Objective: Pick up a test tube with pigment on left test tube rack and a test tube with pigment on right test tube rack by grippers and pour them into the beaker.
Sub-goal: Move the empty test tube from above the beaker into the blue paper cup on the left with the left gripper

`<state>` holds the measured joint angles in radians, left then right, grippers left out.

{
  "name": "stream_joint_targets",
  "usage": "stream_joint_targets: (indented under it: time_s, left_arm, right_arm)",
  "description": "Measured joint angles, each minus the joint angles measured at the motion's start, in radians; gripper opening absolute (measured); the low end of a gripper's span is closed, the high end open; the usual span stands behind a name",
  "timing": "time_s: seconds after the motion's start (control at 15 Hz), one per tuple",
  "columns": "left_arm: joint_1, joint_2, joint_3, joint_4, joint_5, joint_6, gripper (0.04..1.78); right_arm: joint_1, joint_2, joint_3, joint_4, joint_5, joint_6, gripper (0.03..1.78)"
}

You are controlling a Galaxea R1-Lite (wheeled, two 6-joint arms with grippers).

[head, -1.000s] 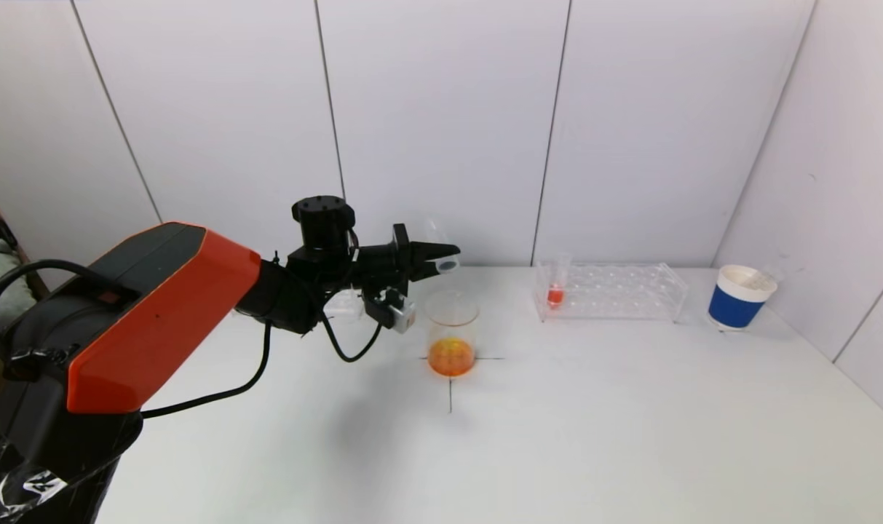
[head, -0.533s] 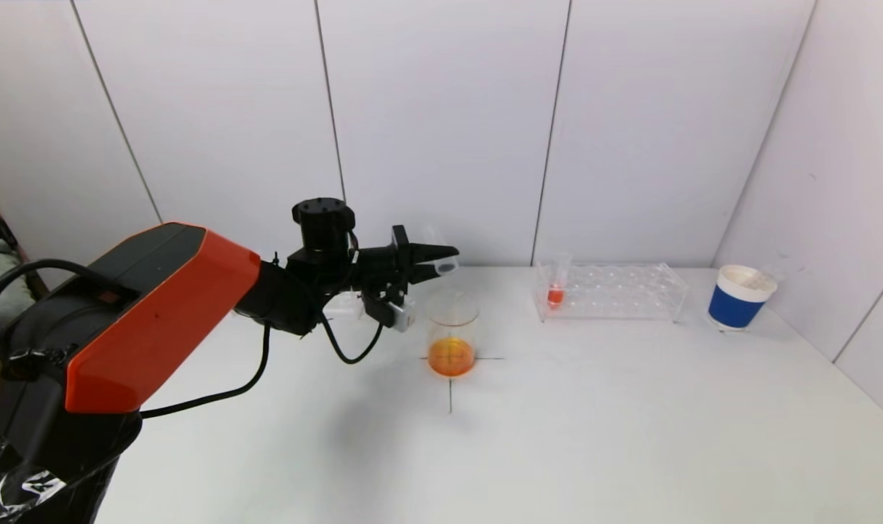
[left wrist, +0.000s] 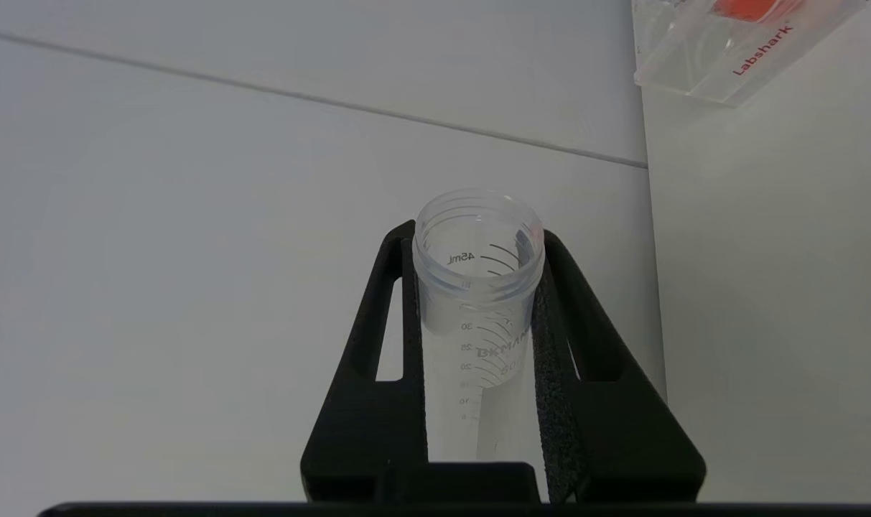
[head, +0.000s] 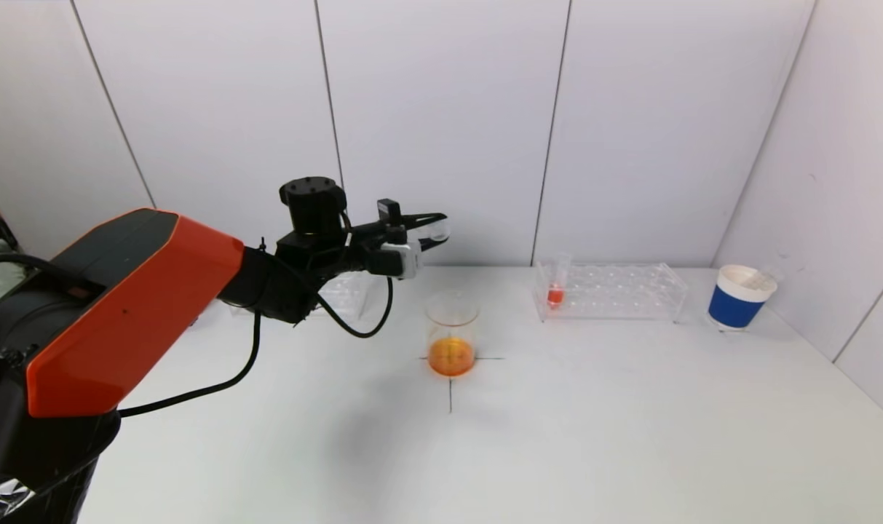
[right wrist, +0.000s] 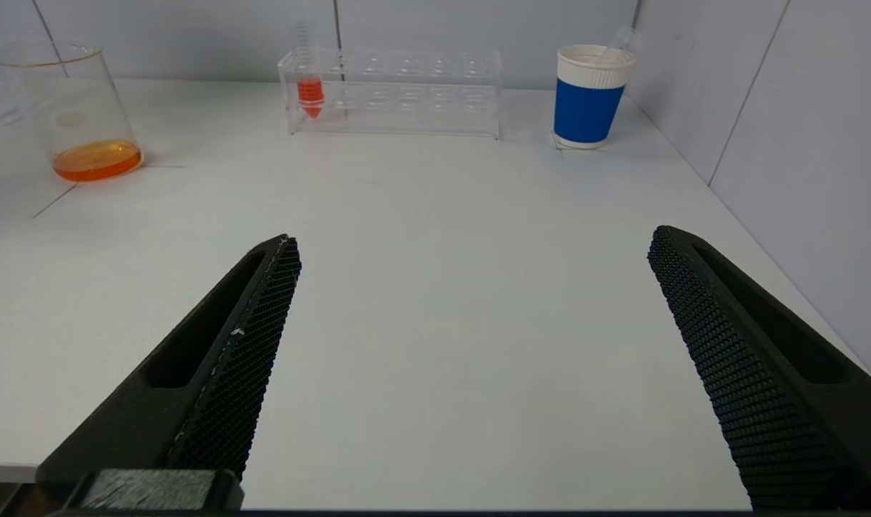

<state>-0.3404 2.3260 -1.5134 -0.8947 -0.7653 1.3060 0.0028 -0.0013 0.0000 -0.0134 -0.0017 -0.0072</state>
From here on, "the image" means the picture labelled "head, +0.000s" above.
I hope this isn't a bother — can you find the blue white paper cup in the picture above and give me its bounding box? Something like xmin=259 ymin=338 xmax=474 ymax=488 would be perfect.
xmin=708 ymin=265 xmax=778 ymax=333

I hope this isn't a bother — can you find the black looped camera cable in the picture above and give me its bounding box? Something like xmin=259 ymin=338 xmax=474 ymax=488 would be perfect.
xmin=316 ymin=277 xmax=395 ymax=340

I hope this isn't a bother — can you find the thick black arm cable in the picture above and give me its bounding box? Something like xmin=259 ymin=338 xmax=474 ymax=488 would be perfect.
xmin=116 ymin=313 xmax=262 ymax=420

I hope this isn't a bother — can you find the clear plastic film wrap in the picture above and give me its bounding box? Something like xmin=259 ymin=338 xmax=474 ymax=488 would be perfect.
xmin=0 ymin=477 xmax=38 ymax=524

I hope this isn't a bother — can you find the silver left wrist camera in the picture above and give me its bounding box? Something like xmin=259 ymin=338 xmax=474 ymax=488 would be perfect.
xmin=381 ymin=242 xmax=422 ymax=282

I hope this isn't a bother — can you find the clear acrylic test tube rack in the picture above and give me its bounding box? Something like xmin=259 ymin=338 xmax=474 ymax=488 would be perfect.
xmin=532 ymin=263 xmax=688 ymax=324
xmin=316 ymin=271 xmax=373 ymax=321

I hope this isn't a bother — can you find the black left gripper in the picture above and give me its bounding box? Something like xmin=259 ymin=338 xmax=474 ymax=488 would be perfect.
xmin=351 ymin=198 xmax=450 ymax=252

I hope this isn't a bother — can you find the clear glass beaker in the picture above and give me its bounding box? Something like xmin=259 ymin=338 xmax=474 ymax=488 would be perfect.
xmin=424 ymin=290 xmax=480 ymax=378

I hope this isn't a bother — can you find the thick black shoulder cable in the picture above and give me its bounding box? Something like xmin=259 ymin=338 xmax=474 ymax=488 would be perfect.
xmin=0 ymin=252 xmax=74 ymax=288

